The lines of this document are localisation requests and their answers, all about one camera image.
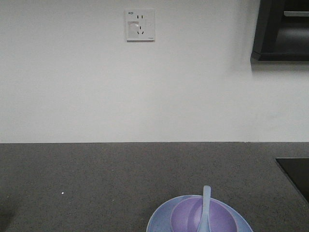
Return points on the white wall socket centre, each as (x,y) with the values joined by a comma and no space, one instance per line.
(140,25)

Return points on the purple plastic bowl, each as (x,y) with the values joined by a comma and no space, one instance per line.
(186,216)

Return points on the black induction cooktop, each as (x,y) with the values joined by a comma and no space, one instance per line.
(297,169)

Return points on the light blue plastic spoon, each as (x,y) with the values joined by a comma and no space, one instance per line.
(204,225)

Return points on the light blue plastic plate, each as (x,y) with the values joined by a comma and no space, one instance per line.
(160,220)

